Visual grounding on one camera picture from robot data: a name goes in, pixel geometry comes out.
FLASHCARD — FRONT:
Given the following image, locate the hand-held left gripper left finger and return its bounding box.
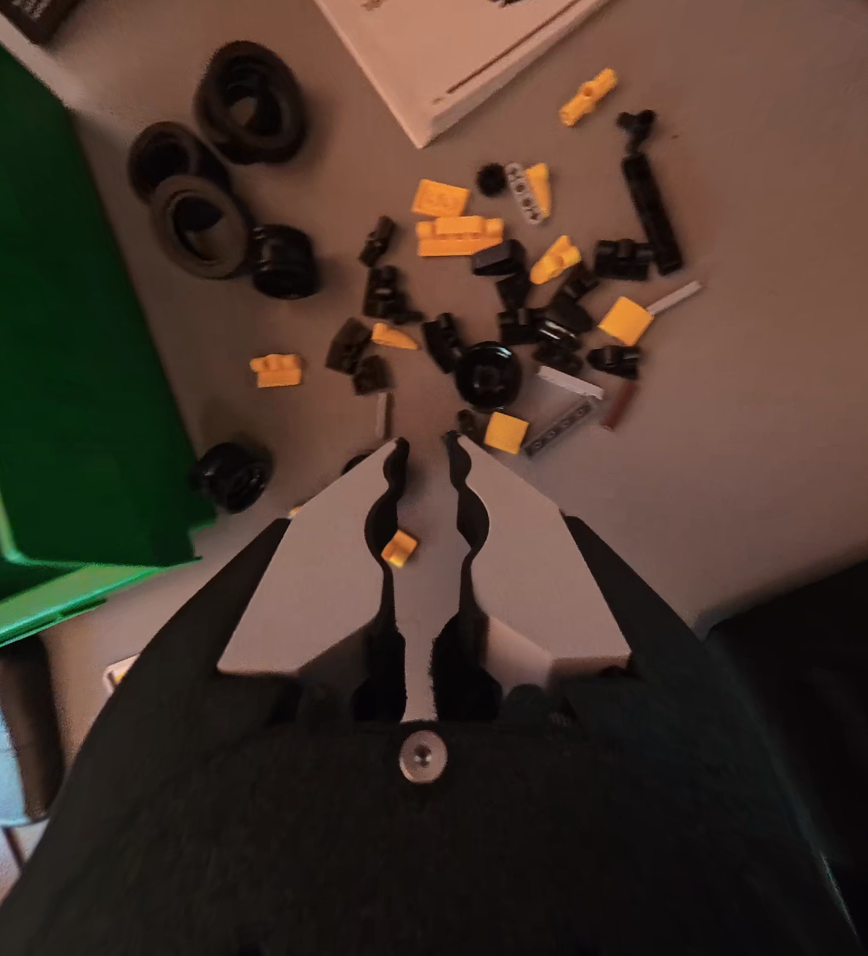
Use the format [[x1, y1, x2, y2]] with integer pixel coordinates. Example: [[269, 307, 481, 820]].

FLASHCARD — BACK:
[[216, 438, 414, 721]]

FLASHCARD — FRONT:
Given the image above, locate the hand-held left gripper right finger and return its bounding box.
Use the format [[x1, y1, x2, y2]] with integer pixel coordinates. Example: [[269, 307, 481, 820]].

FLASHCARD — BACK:
[[434, 432, 634, 721]]

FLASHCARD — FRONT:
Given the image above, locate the grey desk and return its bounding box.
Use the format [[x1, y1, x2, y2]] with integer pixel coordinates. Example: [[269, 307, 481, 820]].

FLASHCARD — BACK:
[[0, 0, 868, 956]]

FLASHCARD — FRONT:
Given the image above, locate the person's torso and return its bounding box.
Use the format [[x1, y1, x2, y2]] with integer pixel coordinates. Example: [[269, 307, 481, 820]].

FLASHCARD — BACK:
[[699, 541, 868, 956]]

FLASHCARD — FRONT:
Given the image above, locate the green low storage bin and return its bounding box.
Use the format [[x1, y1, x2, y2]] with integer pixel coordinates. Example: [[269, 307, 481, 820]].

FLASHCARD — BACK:
[[0, 7, 218, 662]]

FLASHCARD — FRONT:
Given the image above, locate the pile of loose brick pieces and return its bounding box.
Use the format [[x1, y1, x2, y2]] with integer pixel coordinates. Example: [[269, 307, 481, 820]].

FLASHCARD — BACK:
[[325, 108, 704, 570]]

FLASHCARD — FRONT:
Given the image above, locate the single yellow brick connector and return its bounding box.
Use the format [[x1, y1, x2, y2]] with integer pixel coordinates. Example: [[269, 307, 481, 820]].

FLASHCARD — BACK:
[[558, 69, 620, 128]]

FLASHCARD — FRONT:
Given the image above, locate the open instruction booklet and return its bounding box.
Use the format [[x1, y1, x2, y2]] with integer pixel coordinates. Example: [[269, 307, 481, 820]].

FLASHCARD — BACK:
[[314, 0, 614, 149]]

